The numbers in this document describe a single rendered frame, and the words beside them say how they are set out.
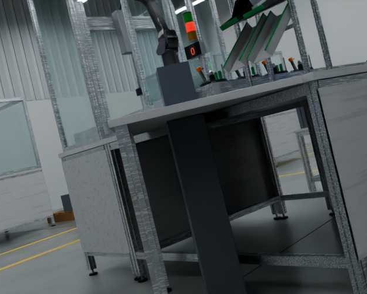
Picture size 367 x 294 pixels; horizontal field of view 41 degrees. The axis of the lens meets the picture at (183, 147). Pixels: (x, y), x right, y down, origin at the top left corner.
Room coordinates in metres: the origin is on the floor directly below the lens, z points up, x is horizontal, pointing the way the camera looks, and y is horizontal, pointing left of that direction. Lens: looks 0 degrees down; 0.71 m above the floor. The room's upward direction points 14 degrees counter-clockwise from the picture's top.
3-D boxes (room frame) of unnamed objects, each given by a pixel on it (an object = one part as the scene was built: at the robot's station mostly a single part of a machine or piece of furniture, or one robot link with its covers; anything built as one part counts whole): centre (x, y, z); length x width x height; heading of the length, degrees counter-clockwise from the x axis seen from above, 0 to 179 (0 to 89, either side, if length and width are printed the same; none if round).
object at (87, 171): (3.59, 0.11, 0.43); 1.39 x 0.63 x 0.86; 130
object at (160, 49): (2.16, -0.04, 1.15); 0.09 x 0.07 x 0.06; 134
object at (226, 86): (2.79, -0.59, 0.91); 1.24 x 0.33 x 0.10; 130
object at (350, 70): (2.77, -0.56, 0.85); 1.50 x 1.41 x 0.03; 40
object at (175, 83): (2.16, -0.03, 0.96); 0.14 x 0.14 x 0.20; 4
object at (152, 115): (2.17, -0.08, 0.84); 0.90 x 0.70 x 0.03; 4
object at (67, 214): (8.28, 1.75, 0.20); 1.20 x 0.80 x 0.41; 139
